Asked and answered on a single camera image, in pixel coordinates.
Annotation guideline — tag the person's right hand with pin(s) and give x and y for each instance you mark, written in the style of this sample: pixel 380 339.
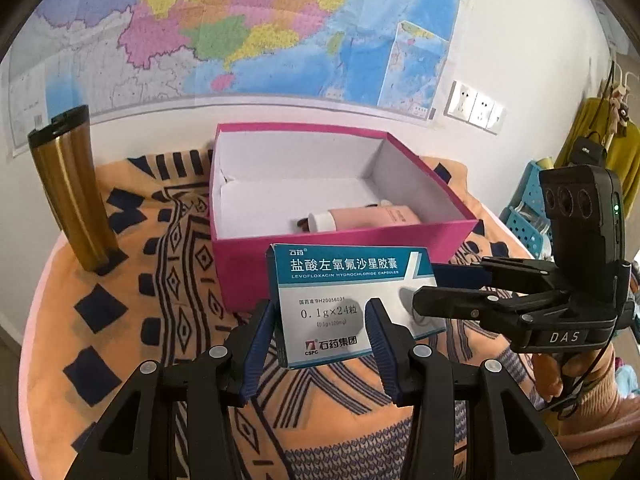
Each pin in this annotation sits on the person's right hand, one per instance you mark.
pixel 547 375

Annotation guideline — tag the gold travel mug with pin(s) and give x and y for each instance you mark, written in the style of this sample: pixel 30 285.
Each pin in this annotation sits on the gold travel mug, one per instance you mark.
pixel 70 190

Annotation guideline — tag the black handbag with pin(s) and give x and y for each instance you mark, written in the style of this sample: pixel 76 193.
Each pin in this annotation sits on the black handbag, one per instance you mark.
pixel 589 147

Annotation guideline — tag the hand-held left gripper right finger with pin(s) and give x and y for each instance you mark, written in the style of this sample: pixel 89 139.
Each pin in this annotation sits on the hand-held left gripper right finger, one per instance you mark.
pixel 382 355

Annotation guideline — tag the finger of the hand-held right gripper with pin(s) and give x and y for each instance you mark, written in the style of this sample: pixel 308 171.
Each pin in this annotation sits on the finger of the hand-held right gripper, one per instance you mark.
pixel 500 275
pixel 465 305

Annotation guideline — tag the white wall socket panel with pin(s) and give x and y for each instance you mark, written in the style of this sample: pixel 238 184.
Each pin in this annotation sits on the white wall socket panel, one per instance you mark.
pixel 475 105

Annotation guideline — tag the colourful wall map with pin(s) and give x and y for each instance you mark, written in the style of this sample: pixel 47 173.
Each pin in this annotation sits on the colourful wall map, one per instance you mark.
pixel 225 25

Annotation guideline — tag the white and blue medicine box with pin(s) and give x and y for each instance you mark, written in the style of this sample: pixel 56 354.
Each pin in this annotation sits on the white and blue medicine box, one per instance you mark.
pixel 340 280

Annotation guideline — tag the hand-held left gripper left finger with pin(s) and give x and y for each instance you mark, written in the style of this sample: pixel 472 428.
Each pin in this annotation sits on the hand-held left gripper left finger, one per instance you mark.
pixel 255 355

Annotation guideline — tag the yellow hanging garment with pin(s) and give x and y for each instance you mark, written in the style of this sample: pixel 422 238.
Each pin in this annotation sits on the yellow hanging garment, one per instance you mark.
pixel 622 145

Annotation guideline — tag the pink tube with white cap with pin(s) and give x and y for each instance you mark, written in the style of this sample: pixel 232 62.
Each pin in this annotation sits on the pink tube with white cap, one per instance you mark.
pixel 370 217

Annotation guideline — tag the pink cardboard box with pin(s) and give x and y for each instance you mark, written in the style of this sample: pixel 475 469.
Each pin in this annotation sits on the pink cardboard box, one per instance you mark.
pixel 240 270

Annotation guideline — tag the blue plastic basket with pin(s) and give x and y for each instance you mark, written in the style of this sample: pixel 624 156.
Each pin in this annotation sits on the blue plastic basket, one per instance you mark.
pixel 525 220

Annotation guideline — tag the orange patterned tablecloth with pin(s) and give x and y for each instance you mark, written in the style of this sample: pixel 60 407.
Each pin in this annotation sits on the orange patterned tablecloth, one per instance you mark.
pixel 150 285

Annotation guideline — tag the person's right forearm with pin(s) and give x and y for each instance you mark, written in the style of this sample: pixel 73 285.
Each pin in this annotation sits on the person's right forearm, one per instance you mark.
pixel 605 410

